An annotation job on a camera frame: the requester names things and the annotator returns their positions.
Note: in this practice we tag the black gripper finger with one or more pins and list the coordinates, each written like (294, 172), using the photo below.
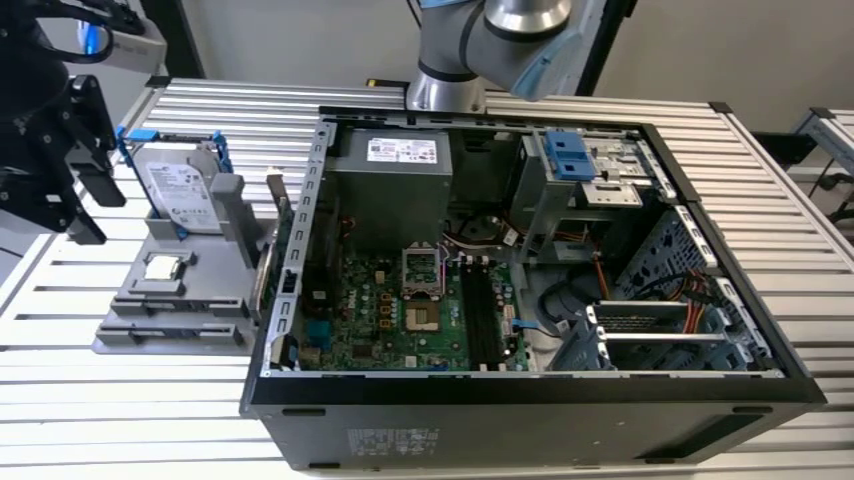
(46, 205)
(93, 120)

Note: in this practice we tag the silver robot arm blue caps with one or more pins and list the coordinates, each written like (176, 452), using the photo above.
(460, 40)

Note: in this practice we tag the black RAM slot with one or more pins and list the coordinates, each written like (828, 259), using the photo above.
(489, 325)
(473, 310)

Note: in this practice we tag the blue disk carrier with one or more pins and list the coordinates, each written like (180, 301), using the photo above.
(140, 135)

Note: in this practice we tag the silver hard disk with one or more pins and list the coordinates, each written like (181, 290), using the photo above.
(173, 190)

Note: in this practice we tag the silver CPU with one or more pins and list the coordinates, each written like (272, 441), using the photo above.
(158, 268)

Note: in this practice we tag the grey parts rack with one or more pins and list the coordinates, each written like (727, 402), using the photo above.
(200, 280)

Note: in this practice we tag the grey power supply unit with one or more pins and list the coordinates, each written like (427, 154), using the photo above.
(387, 200)

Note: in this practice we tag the green motherboard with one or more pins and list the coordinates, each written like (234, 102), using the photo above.
(373, 345)

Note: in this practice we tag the thin locking lever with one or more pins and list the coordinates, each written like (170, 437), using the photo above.
(441, 270)

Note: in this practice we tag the CPU socket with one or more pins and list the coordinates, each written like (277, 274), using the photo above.
(421, 316)

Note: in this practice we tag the blue drive latch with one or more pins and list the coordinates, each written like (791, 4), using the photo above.
(567, 150)

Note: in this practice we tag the black open PC case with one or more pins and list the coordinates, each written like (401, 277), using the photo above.
(467, 435)

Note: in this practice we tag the slatted metal side table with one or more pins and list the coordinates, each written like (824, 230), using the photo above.
(834, 130)

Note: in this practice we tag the black upright post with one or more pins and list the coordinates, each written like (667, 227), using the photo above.
(609, 50)
(182, 40)

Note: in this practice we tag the graphics card with bracket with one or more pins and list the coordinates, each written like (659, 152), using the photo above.
(282, 230)

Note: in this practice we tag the silver disk bay frame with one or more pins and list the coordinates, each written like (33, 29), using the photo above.
(640, 337)

